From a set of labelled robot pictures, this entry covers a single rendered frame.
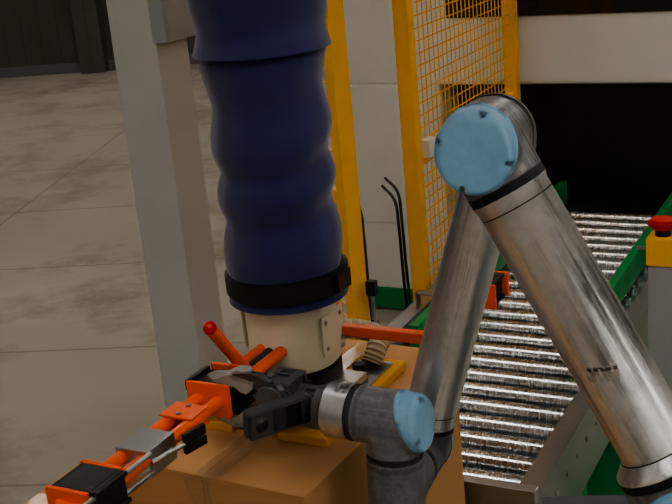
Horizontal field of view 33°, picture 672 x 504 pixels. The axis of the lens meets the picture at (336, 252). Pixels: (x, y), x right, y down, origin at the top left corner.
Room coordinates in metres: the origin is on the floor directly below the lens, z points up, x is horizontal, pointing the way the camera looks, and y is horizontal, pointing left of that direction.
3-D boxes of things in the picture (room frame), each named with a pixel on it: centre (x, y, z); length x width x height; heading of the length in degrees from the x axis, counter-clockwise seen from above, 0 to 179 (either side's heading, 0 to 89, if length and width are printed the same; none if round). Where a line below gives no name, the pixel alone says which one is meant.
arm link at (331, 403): (1.65, 0.02, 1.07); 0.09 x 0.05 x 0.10; 152
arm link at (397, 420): (1.61, -0.06, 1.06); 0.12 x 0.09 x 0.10; 62
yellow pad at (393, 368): (1.93, 0.01, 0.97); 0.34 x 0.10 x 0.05; 152
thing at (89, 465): (1.45, 0.38, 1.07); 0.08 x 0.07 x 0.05; 152
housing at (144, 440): (1.57, 0.31, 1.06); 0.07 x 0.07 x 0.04; 62
